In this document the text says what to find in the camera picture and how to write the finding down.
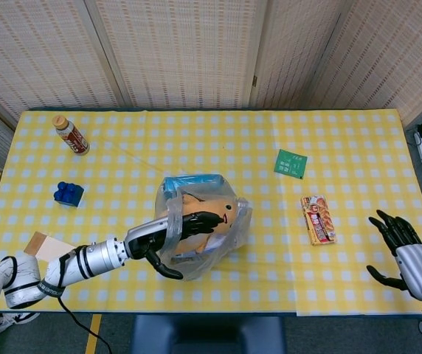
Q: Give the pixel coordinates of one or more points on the left black-silver robot hand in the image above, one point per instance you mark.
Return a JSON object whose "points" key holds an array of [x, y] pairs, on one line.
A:
{"points": [[148, 234]]}

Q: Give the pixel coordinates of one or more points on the right black-silver robot hand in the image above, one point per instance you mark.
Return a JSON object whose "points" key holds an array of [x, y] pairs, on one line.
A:
{"points": [[421, 269]]}

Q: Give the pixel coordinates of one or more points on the translucent plastic bag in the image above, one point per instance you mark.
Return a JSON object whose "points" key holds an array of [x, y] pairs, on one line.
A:
{"points": [[196, 263]]}

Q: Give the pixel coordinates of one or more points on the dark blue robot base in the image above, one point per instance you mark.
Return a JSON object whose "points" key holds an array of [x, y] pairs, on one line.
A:
{"points": [[207, 335]]}

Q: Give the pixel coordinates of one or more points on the left silver-white robot arm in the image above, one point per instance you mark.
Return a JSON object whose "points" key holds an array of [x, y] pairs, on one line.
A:
{"points": [[100, 254]]}

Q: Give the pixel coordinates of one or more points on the blue packet inside bag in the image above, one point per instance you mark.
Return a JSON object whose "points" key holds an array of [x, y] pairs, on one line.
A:
{"points": [[192, 182]]}

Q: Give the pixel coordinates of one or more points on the orange plush toy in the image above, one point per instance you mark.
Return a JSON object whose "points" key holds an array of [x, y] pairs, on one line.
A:
{"points": [[203, 203]]}

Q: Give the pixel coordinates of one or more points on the blue building block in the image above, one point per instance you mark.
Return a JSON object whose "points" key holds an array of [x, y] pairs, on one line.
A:
{"points": [[69, 194]]}

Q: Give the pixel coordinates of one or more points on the clear-wrapped cardboard piece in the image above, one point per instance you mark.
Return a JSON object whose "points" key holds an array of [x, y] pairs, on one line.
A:
{"points": [[48, 247]]}

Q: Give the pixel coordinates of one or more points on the Costa coffee bottle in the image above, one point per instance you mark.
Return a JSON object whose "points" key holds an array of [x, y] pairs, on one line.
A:
{"points": [[73, 138]]}

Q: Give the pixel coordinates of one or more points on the yellow checkered tablecloth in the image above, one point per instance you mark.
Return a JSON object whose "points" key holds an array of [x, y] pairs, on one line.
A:
{"points": [[233, 140]]}

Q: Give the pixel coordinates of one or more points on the green paper sachet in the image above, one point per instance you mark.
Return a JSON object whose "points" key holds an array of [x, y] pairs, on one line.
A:
{"points": [[290, 164]]}

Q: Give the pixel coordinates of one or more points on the white black sneaker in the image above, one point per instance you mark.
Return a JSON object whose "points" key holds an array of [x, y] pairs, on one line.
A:
{"points": [[15, 321]]}

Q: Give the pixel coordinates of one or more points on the woven folding screen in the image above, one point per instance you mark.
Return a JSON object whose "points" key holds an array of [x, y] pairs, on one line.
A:
{"points": [[181, 48]]}

